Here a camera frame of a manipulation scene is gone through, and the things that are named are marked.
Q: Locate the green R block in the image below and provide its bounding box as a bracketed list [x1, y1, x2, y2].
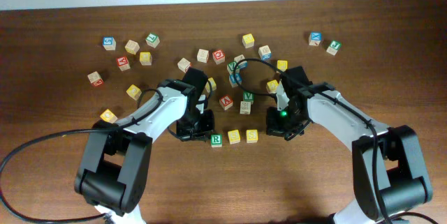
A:
[210, 134, 223, 148]

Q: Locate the yellow S block front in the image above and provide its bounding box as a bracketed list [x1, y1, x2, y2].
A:
[228, 130, 241, 144]

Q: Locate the yellow s block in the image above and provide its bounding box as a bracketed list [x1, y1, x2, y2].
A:
[228, 130, 241, 144]
[246, 129, 258, 143]

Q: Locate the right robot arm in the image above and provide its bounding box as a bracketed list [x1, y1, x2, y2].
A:
[266, 66, 433, 223]

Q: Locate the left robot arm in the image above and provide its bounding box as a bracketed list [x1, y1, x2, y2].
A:
[74, 68, 214, 223]

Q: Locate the red A block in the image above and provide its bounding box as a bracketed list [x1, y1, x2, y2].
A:
[219, 95, 234, 110]

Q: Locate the yellow E block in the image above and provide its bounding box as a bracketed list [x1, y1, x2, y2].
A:
[266, 80, 279, 94]

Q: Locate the yellow C block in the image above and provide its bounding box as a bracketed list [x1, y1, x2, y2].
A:
[205, 77, 217, 93]

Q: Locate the plain wooden picture block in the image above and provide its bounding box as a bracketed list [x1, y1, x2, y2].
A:
[240, 101, 251, 114]

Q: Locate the green V block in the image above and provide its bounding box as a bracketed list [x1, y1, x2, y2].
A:
[243, 91, 254, 104]

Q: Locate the yellow block with brown picture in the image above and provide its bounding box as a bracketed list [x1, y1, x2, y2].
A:
[277, 60, 288, 71]

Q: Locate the red I side block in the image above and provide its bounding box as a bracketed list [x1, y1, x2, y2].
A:
[177, 58, 191, 73]

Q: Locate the blue P block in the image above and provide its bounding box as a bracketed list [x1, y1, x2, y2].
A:
[229, 73, 242, 88]

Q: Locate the green Z block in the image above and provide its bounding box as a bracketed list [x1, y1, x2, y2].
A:
[227, 61, 240, 75]

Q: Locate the red E side block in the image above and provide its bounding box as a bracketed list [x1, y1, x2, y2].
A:
[196, 49, 210, 64]

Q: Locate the yellow O block middle left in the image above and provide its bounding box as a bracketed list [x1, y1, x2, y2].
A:
[126, 84, 142, 100]

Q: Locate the yellow o block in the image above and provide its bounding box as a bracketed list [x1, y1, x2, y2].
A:
[126, 84, 142, 100]
[100, 109, 117, 124]

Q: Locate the red Q block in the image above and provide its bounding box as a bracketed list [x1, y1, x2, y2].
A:
[212, 50, 226, 65]

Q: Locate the blue D side block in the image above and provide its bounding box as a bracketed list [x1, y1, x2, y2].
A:
[258, 45, 272, 61]

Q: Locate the blue L side block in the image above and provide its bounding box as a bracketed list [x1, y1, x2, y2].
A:
[234, 54, 248, 69]

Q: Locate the yellow G block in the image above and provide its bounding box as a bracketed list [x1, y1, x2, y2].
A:
[139, 52, 152, 66]

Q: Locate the green J block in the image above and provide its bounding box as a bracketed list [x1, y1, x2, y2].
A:
[326, 40, 342, 56]

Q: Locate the blue X block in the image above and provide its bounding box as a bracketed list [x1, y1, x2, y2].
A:
[308, 31, 322, 46]

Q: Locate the yellow O block lower left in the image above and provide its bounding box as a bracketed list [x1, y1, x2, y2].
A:
[100, 109, 117, 124]

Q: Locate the yellow top far block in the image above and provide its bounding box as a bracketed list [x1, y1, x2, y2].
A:
[242, 33, 255, 48]

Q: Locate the red Y block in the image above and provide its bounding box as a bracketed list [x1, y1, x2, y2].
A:
[116, 57, 131, 71]

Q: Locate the green L block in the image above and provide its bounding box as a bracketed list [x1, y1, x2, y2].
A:
[145, 33, 160, 48]

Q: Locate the plain wooden block upper left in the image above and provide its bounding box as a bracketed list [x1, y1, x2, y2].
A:
[125, 40, 140, 55]

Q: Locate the red side block far left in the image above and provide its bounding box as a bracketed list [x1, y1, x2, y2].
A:
[87, 71, 104, 87]

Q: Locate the blue S block far left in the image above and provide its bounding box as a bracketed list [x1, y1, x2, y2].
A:
[102, 36, 116, 51]

